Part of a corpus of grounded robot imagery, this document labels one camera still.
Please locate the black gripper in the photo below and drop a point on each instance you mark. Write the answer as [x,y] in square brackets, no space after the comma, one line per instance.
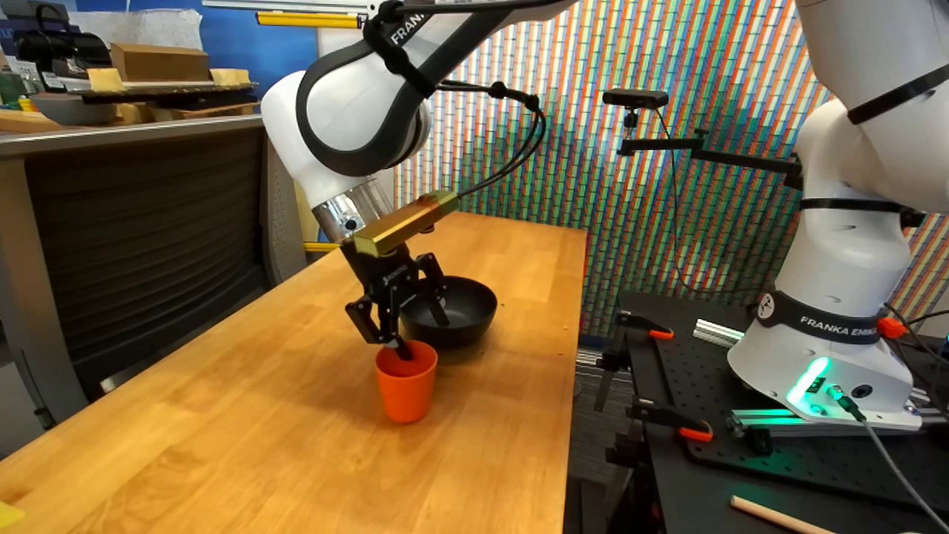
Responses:
[385,269]

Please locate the black bowl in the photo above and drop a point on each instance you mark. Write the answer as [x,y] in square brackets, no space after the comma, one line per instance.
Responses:
[462,313]

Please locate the orange plastic cup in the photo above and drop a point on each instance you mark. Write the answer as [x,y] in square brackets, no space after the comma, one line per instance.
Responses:
[407,386]

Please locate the brown cardboard box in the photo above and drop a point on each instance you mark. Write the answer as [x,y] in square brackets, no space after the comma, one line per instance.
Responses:
[158,64]

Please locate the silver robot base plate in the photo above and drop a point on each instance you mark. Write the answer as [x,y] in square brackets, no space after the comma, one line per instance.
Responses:
[790,419]

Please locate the wooden stick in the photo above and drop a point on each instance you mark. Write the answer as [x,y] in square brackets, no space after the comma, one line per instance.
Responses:
[780,518]

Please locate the yellow block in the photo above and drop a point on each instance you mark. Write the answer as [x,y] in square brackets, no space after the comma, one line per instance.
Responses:
[7,518]

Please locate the black machine on cabinet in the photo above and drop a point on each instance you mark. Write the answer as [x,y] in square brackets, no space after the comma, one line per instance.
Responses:
[59,46]

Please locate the black bar clamp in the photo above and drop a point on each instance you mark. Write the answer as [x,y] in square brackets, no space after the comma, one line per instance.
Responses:
[609,373]

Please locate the black exterior camera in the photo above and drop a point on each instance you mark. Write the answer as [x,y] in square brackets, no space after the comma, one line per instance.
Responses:
[634,100]

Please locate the colourful patterned backdrop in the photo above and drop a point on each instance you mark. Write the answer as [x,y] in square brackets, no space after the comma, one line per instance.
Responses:
[692,60]

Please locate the red emergency button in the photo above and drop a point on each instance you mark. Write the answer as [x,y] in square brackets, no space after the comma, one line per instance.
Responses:
[889,327]

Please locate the black perforated robot table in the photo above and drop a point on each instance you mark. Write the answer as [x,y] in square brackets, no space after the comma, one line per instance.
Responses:
[692,476]

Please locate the grey cabinet with dark front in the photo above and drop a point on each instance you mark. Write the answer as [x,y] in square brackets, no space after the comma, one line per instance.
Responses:
[137,248]

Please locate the yellow bar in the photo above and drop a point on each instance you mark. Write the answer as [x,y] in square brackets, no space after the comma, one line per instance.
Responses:
[308,20]

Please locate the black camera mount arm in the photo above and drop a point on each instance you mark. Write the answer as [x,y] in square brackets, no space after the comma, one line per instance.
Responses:
[711,152]

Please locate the silver aluminium rail piece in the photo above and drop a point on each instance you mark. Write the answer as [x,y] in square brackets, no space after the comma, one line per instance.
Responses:
[714,334]

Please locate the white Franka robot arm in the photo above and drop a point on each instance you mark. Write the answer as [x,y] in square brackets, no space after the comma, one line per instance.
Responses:
[357,107]

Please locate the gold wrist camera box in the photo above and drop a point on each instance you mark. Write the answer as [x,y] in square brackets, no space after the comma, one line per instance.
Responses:
[403,224]

